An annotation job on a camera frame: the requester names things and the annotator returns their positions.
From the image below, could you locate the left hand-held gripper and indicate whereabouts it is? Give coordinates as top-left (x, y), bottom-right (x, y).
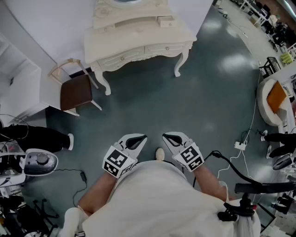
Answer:
top-left (102, 133), bottom-right (148, 179)

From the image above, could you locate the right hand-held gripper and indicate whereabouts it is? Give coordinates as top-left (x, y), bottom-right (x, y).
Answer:
top-left (162, 131), bottom-right (205, 173)

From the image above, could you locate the cream ornate dressing table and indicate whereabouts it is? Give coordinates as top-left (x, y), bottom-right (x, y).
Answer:
top-left (83, 0), bottom-right (197, 96)

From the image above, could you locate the person's right forearm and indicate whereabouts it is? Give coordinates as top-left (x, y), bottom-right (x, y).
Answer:
top-left (195, 165), bottom-right (228, 202)

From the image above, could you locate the person's left forearm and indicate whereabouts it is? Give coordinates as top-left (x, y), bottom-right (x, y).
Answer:
top-left (78, 171), bottom-right (117, 215)

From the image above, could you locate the person's white shoe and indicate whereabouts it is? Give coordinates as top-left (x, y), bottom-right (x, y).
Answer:
top-left (154, 148), bottom-right (166, 162)

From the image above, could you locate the person's white shirt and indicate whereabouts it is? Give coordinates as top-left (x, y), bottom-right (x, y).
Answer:
top-left (63, 159), bottom-right (262, 237)

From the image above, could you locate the wooden chair brown seat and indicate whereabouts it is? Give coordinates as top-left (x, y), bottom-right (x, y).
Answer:
top-left (48, 58), bottom-right (103, 117)

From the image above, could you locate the white round armchair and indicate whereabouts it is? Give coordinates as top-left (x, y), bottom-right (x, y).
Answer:
top-left (256, 78), bottom-right (292, 127)

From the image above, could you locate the grey round appliance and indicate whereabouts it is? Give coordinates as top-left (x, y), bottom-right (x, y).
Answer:
top-left (18, 148), bottom-right (59, 177)

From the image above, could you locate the black box device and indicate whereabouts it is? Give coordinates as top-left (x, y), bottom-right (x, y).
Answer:
top-left (234, 181), bottom-right (296, 195)

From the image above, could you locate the orange cushion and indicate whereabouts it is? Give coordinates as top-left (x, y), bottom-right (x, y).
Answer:
top-left (266, 81), bottom-right (288, 114)

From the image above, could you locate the black folding stand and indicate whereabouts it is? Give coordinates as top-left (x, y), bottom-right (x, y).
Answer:
top-left (31, 198), bottom-right (61, 235)

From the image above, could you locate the yellow-green object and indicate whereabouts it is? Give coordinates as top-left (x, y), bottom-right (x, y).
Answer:
top-left (280, 51), bottom-right (295, 65)

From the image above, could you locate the white office desk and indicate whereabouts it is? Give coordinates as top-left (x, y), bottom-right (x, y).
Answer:
top-left (240, 0), bottom-right (272, 27)

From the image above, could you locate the thick black cable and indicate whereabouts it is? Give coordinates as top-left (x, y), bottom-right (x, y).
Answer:
top-left (203, 150), bottom-right (263, 186)

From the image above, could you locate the white arm strap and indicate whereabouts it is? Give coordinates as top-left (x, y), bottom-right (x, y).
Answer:
top-left (218, 181), bottom-right (230, 202)

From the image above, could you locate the black power adapter cable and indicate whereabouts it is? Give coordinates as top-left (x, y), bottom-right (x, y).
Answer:
top-left (51, 168), bottom-right (88, 209)

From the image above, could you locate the white cable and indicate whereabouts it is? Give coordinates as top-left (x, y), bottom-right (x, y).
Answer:
top-left (216, 69), bottom-right (262, 186)

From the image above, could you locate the black strap clip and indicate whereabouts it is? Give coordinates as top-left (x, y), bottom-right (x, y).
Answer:
top-left (217, 192), bottom-right (258, 223)

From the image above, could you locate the black wire rack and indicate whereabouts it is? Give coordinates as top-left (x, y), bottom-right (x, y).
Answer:
top-left (259, 56), bottom-right (282, 79)

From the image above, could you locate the oval mirror cream frame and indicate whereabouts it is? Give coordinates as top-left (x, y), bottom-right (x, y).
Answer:
top-left (108, 0), bottom-right (148, 9)

